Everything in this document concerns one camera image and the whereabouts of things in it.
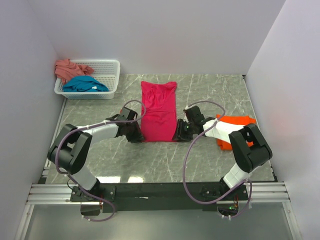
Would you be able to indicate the salmon pink t-shirt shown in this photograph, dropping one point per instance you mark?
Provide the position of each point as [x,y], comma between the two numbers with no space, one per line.
[66,70]

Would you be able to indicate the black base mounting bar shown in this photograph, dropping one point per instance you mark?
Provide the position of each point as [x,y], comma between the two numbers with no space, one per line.
[157,196]

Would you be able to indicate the magenta t-shirt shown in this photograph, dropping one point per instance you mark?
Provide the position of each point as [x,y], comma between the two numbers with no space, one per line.
[160,114]

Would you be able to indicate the teal blue t-shirt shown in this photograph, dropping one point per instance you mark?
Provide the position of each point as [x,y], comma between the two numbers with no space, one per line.
[83,84]

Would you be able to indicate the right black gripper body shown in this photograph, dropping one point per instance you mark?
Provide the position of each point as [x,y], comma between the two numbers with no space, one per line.
[185,130]

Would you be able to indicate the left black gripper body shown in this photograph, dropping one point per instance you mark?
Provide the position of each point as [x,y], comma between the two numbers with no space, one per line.
[133,132]

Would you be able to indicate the white plastic basket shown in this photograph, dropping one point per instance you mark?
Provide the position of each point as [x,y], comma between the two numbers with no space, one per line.
[105,71]

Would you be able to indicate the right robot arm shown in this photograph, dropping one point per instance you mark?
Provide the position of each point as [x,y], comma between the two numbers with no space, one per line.
[249,147]

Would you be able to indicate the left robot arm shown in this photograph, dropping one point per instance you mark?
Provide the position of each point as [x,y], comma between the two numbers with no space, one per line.
[70,149]

